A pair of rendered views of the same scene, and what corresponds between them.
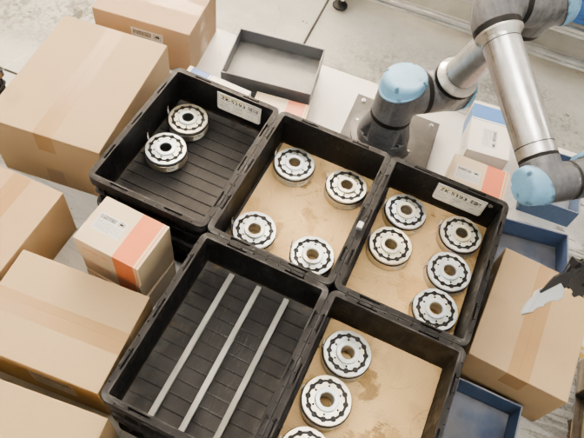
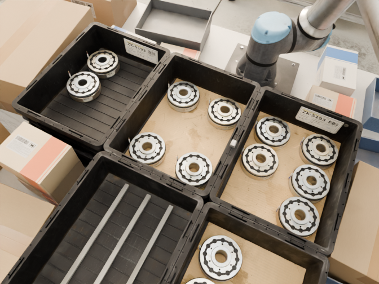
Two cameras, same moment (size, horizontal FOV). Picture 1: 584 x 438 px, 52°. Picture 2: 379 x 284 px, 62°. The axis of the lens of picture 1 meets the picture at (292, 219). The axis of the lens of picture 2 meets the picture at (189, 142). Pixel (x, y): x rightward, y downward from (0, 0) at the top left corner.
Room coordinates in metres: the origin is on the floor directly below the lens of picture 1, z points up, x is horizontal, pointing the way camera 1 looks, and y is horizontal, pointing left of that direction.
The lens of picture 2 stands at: (0.30, -0.10, 1.63)
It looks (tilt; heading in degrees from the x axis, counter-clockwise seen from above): 59 degrees down; 8
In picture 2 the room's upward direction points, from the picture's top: 4 degrees clockwise
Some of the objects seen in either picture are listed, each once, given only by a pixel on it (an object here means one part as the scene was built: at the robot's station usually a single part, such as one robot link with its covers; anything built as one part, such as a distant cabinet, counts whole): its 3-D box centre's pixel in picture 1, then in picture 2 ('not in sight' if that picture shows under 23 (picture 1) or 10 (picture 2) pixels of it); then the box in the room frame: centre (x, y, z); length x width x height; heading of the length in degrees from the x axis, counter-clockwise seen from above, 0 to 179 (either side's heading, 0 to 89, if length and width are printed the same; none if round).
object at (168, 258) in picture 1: (129, 255); (47, 168); (0.61, 0.35, 0.81); 0.16 x 0.12 x 0.07; 71
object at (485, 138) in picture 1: (485, 139); (335, 74); (1.24, -0.52, 0.75); 0.20 x 0.12 x 0.09; 173
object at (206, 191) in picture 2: (303, 192); (187, 116); (0.80, -0.02, 0.92); 0.40 x 0.30 x 0.02; 165
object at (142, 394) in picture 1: (222, 349); (110, 253); (0.42, 0.09, 0.87); 0.40 x 0.30 x 0.11; 165
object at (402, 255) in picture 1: (390, 245); (260, 159); (0.74, -0.24, 0.86); 0.10 x 0.10 x 0.01
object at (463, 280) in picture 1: (448, 271); (311, 181); (0.70, -0.38, 0.86); 0.10 x 0.10 x 0.01
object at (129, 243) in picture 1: (123, 240); (36, 158); (0.61, 0.35, 0.89); 0.16 x 0.12 x 0.07; 73
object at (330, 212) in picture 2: (419, 255); (284, 168); (0.73, -0.31, 0.87); 0.40 x 0.30 x 0.11; 165
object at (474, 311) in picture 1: (425, 245); (290, 159); (0.73, -0.31, 0.92); 0.40 x 0.30 x 0.02; 165
